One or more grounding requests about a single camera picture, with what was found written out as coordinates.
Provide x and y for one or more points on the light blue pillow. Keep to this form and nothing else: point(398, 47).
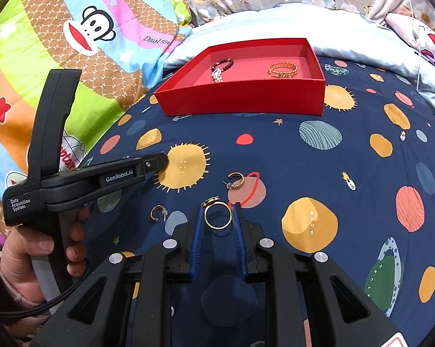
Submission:
point(260, 25)

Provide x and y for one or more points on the white pink cartoon pillow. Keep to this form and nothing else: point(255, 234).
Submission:
point(419, 32)

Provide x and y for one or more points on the colourful monkey print quilt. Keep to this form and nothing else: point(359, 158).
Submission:
point(94, 79)

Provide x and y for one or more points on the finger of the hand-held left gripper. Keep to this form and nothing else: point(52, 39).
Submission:
point(156, 162)

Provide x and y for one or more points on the gold hoop earring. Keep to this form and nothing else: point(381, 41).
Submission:
point(239, 185)
point(154, 215)

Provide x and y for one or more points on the person's left hand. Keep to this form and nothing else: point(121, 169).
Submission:
point(26, 260)

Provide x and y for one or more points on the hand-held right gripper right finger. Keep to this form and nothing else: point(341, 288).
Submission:
point(241, 245)

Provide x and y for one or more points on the navy planet print bedsheet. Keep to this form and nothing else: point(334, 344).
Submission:
point(311, 173)

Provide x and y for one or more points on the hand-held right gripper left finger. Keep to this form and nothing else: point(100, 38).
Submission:
point(197, 245)

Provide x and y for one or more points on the red cardboard box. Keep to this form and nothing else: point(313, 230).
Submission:
point(239, 94)

